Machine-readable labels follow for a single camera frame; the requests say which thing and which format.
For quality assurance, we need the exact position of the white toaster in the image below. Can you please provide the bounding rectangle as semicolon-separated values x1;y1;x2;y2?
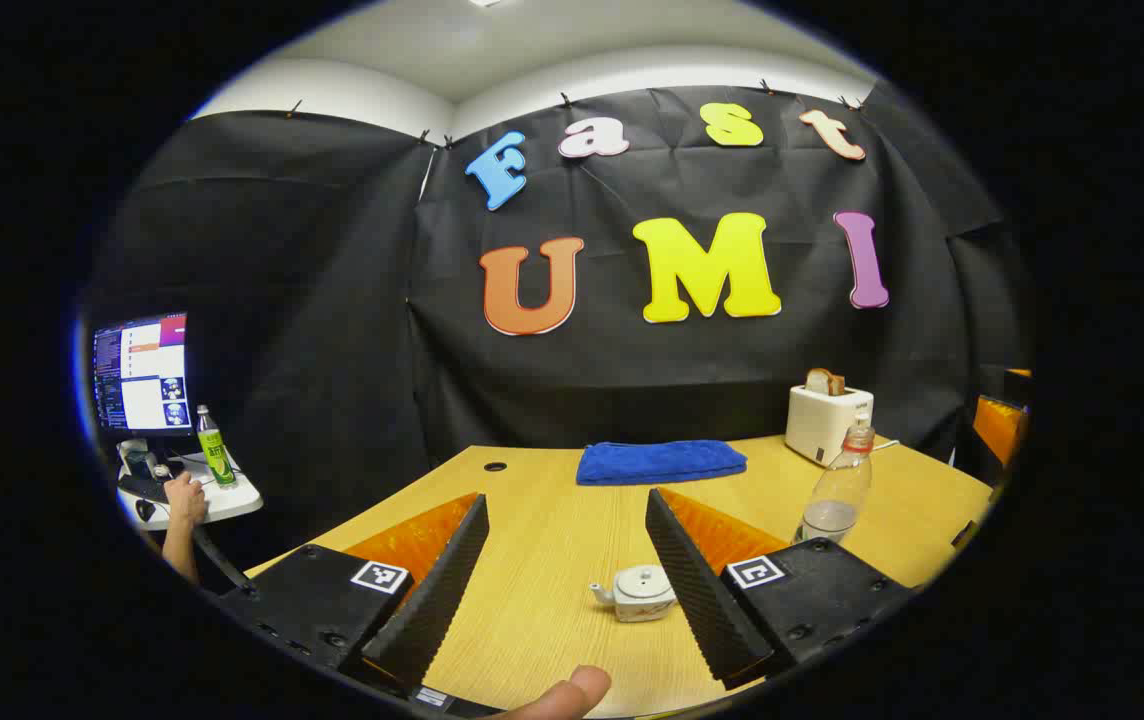
785;385;875;467

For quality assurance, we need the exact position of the clear plastic water bottle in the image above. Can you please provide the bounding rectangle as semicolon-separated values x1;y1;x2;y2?
794;413;876;546

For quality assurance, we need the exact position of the white teacup lid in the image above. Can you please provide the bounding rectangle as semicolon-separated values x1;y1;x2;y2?
612;565;671;599

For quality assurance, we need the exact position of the white side table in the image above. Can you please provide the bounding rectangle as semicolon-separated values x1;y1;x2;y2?
117;455;263;531

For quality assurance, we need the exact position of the blue towel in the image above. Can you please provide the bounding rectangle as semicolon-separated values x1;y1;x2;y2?
576;440;748;487

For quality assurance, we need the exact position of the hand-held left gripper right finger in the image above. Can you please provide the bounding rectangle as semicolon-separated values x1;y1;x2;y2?
645;487;918;691

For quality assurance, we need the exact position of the computer monitor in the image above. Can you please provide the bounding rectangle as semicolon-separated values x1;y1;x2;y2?
92;312;193;436

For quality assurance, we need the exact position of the green drink bottle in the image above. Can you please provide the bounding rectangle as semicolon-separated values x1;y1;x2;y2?
196;405;237;489

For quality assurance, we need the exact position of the white teacup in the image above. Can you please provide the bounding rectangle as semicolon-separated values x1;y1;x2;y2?
589;565;678;623

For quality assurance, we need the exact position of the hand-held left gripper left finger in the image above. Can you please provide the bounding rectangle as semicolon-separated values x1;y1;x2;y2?
217;492;490;701

